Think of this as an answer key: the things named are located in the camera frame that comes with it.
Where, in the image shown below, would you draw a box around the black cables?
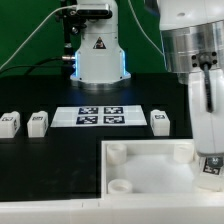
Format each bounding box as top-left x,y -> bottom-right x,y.
0,57 -> 75,76

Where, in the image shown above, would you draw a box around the white cable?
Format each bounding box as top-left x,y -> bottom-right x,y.
0,4 -> 78,72

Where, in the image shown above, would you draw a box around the white L-shaped fence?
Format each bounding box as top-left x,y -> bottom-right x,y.
0,193 -> 224,224

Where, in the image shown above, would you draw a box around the white square tabletop tray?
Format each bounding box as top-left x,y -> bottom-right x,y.
101,139 -> 214,197

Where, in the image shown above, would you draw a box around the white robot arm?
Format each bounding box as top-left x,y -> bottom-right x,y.
71,0 -> 224,156

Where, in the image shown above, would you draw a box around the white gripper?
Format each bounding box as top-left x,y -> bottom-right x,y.
188,69 -> 224,156

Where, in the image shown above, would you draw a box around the white marker sheet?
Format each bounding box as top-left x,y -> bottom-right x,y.
51,105 -> 147,127

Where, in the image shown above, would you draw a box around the black camera stand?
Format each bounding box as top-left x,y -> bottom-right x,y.
55,0 -> 86,78

